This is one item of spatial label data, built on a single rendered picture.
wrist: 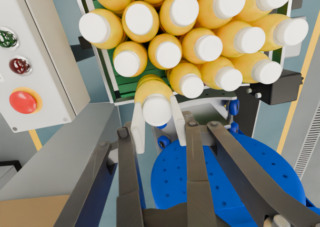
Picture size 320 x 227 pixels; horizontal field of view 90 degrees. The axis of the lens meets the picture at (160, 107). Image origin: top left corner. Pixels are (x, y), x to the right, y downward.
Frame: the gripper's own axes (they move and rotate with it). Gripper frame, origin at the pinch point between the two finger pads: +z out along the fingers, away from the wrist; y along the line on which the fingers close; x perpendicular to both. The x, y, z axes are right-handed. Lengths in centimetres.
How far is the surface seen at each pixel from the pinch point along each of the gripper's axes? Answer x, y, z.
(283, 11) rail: 8.8, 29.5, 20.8
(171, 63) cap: 4.6, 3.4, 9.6
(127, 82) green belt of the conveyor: -1.5, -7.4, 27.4
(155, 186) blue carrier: -18.1, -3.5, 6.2
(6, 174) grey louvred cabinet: -80, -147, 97
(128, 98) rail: -3.9, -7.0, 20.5
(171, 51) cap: 6.4, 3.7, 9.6
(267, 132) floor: -102, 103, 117
